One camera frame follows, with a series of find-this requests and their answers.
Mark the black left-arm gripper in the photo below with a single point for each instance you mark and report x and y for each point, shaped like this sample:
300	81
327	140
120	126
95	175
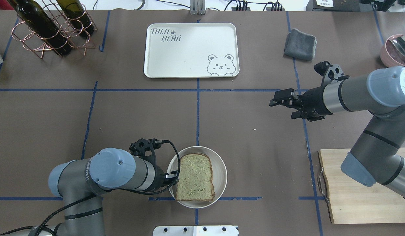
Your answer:
159	180

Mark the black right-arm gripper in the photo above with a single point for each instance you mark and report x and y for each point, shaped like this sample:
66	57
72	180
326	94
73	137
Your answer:
313	102

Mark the bread slice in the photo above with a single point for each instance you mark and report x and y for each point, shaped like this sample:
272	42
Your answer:
195	178

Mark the white round plate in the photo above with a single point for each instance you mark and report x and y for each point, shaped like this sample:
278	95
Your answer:
219	176

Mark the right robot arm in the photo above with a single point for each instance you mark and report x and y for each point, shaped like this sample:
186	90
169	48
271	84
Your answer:
373	158

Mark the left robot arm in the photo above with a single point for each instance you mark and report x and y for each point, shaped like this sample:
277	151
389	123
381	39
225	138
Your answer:
81	183

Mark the white bear tray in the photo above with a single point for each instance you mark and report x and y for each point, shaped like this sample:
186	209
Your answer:
191	50

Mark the grey folded cloth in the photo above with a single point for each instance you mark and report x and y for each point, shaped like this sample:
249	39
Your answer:
300	45

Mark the wooden cutting board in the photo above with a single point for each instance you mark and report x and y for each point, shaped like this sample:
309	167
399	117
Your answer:
354	203

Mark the pink bowl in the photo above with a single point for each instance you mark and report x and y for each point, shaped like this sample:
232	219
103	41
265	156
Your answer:
390	55

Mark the metal scoop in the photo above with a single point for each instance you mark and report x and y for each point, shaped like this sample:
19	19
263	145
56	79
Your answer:
399	44

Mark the dark wine bottle lower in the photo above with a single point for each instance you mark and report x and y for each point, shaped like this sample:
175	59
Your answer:
73	9

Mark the dark wine bottle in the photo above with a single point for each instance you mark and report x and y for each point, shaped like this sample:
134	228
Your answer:
38	21
73	9

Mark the dark wine bottle upper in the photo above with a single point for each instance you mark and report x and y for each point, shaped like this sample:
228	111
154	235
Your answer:
38	21

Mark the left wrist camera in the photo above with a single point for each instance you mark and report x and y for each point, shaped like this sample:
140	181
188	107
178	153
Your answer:
145	149

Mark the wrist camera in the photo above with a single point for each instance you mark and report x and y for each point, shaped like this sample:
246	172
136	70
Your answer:
145	149
330	73

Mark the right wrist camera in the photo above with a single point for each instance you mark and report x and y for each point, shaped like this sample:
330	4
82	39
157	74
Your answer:
330	73

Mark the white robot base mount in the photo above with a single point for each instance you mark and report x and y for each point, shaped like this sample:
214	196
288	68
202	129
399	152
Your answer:
216	230

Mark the copper wire bottle rack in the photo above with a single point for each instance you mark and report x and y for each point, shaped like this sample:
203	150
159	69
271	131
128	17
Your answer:
38	46

